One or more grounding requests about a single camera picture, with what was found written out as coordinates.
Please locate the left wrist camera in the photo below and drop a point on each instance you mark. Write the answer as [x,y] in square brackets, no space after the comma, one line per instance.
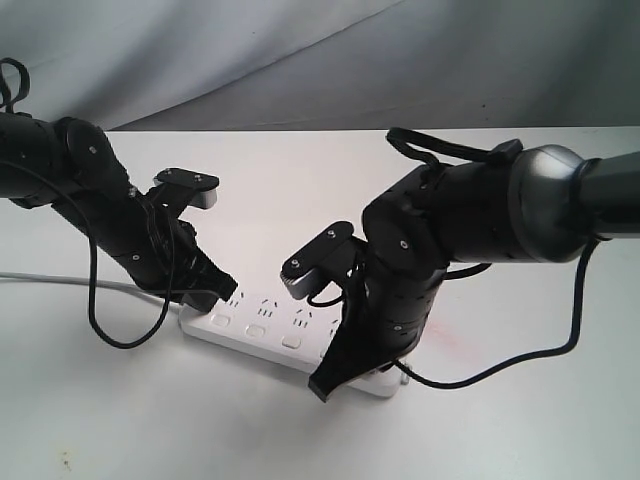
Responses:
[176,189]

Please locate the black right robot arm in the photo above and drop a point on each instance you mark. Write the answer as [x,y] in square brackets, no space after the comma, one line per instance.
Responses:
[460,211]

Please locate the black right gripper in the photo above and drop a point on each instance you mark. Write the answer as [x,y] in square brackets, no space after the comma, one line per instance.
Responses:
[385,319]

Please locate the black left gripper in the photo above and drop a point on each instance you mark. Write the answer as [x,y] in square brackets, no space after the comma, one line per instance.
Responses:
[169,259]

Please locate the grey backdrop cloth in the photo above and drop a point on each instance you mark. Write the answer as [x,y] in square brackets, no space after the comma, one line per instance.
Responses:
[328,65]

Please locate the white five-socket power strip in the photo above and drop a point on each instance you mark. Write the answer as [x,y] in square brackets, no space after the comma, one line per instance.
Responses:
[279,330]

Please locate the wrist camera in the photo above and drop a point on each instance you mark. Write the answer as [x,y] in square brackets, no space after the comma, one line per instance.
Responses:
[176,189]
[327,258]

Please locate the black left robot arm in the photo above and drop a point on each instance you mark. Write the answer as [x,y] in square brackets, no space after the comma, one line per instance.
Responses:
[71,166]

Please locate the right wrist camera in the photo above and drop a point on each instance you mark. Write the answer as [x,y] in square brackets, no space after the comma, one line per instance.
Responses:
[327,258]

